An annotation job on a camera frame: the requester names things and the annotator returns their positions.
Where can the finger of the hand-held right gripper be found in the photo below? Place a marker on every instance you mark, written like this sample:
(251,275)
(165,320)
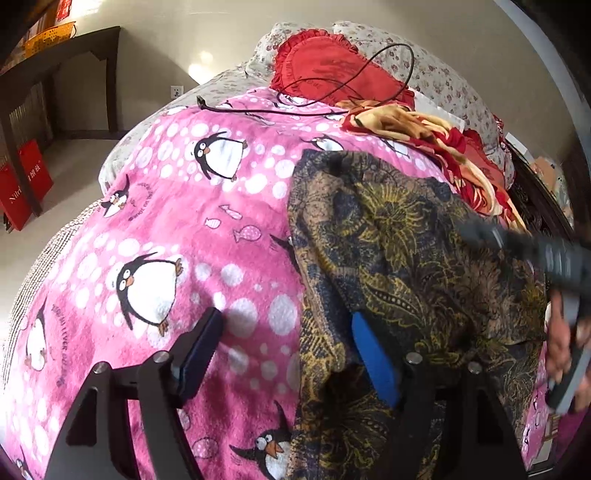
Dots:
(503,242)

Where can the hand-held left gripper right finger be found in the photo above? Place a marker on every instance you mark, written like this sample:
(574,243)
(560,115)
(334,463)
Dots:
(374,360)

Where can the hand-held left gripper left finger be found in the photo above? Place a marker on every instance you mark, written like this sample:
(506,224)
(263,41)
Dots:
(198,364)

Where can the brown floral patterned garment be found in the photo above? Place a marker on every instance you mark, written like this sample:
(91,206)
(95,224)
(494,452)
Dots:
(397,240)

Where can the person's right hand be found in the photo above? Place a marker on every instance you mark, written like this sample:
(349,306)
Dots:
(559,344)

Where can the dark carved wooden headboard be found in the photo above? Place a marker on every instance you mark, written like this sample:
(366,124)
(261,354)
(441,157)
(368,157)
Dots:
(540,198)

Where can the pink penguin blanket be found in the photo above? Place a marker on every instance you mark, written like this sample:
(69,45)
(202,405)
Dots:
(184,221)

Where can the red yellow floral blanket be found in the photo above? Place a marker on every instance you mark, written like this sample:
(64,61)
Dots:
(415,127)

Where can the white pillow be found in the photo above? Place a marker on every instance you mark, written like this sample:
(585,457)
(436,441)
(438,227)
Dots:
(443,108)

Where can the woven bed mat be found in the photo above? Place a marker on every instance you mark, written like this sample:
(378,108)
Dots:
(41,258)

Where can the red paper bag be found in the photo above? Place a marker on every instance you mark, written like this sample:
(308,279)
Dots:
(27,184)

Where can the red heart ruffled pillow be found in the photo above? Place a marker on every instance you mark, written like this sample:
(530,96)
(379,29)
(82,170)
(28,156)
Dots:
(323,64)

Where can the dark wooden table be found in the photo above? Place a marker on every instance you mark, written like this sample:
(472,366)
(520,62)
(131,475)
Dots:
(55,92)

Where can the orange plastic basket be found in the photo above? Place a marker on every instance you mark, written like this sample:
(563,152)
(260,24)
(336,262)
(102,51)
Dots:
(48,37)

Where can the white wall socket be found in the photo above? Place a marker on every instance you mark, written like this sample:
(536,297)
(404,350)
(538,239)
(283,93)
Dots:
(177,92)

